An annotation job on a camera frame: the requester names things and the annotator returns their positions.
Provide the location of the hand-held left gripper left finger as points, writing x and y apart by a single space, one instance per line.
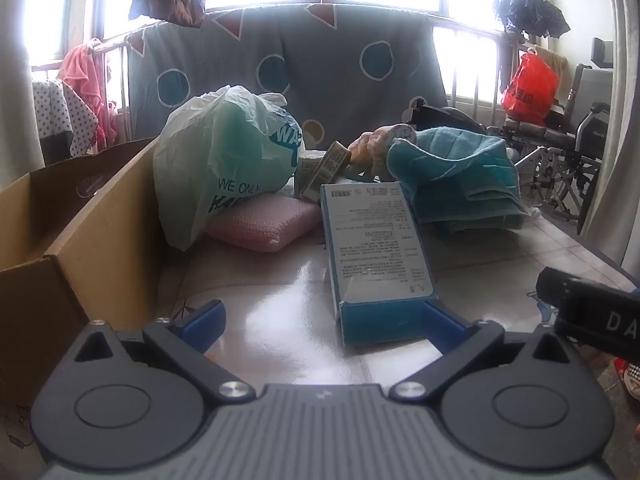
205 322

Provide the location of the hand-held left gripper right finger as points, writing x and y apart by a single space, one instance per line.
442 330

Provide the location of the pink knitted cloth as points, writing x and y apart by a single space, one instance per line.
260 222

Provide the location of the brown cardboard box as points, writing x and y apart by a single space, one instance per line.
100 240

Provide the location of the teal towel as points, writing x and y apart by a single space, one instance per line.
450 180

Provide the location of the orange striped plush toy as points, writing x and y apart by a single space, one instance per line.
380 142

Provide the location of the red checkered shoe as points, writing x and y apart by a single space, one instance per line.
632 377

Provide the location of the printed plastic tablecloth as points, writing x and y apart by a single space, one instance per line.
280 300

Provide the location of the blue white carton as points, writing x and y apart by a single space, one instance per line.
370 240

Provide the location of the white curtain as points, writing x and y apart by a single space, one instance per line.
620 160
15 125

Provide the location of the white green plastic bag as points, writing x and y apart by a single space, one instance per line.
225 160

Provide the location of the small white carton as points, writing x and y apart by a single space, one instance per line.
307 170

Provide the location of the wheelchair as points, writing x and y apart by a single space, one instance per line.
590 125

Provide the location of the small yellow carton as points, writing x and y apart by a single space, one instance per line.
325 167

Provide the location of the black padded seat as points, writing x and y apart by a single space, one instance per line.
445 116

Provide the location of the red plastic bag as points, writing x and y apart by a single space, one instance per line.
530 87

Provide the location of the beige cloth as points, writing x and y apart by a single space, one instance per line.
557 67

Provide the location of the polka dot cloth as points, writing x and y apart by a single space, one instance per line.
60 110

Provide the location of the pink hanging garment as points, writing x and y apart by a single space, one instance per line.
87 80

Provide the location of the grey patterned blanket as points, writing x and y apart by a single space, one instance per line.
325 60

